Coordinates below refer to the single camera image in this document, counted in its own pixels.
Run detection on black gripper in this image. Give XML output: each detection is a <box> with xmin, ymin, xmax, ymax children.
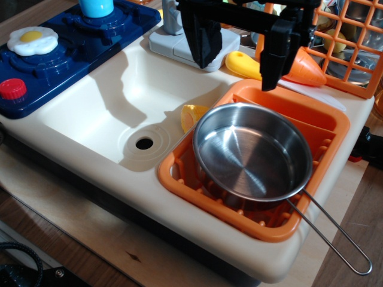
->
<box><xmin>178</xmin><ymin>1</ymin><xmax>321</xmax><ymax>91</ymax></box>

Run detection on stainless steel pan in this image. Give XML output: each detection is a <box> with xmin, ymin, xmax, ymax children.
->
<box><xmin>192</xmin><ymin>102</ymin><xmax>373</xmax><ymax>276</ymax></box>

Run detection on orange drying rack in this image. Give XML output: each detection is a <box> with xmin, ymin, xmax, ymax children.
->
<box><xmin>158</xmin><ymin>80</ymin><xmax>350</xmax><ymax>243</ymax></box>

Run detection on cream toy sink unit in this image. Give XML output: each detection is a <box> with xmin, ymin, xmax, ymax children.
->
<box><xmin>0</xmin><ymin>29</ymin><xmax>376</xmax><ymax>284</ymax></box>

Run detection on orange toy carrot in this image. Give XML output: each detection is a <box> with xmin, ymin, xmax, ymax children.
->
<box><xmin>282</xmin><ymin>48</ymin><xmax>327</xmax><ymax>87</ymax></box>

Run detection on grey toy faucet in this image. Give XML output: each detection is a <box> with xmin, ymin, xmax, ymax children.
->
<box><xmin>149</xmin><ymin>1</ymin><xmax>240</xmax><ymax>72</ymax></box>

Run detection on white cutting board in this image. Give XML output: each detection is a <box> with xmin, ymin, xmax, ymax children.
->
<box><xmin>278</xmin><ymin>80</ymin><xmax>346</xmax><ymax>112</ymax></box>

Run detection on yellow toy corn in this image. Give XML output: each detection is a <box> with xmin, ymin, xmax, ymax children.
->
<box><xmin>181</xmin><ymin>104</ymin><xmax>209</xmax><ymax>133</ymax></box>

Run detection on orange grid basket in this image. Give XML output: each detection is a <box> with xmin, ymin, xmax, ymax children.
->
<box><xmin>255</xmin><ymin>0</ymin><xmax>383</xmax><ymax>100</ymax></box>

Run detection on steel pot in basket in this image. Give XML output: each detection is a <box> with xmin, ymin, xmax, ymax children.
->
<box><xmin>321</xmin><ymin>0</ymin><xmax>383</xmax><ymax>84</ymax></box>

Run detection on light blue cup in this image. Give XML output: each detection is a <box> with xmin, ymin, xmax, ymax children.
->
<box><xmin>78</xmin><ymin>0</ymin><xmax>114</xmax><ymax>18</ymax></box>

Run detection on dark blue toy stove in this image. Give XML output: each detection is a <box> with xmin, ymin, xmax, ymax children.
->
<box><xmin>1</xmin><ymin>1</ymin><xmax>161</xmax><ymax>119</ymax></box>

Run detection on black clamp with orange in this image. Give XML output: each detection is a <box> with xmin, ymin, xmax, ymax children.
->
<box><xmin>348</xmin><ymin>126</ymin><xmax>382</xmax><ymax>170</ymax></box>

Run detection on toy fried egg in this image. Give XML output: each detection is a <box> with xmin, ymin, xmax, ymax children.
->
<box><xmin>7</xmin><ymin>26</ymin><xmax>59</xmax><ymax>57</ymax></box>

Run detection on red stove knob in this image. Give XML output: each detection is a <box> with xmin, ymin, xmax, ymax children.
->
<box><xmin>0</xmin><ymin>78</ymin><xmax>27</xmax><ymax>100</ymax></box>

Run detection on black cable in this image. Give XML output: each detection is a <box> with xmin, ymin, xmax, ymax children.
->
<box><xmin>0</xmin><ymin>241</ymin><xmax>44</xmax><ymax>287</ymax></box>

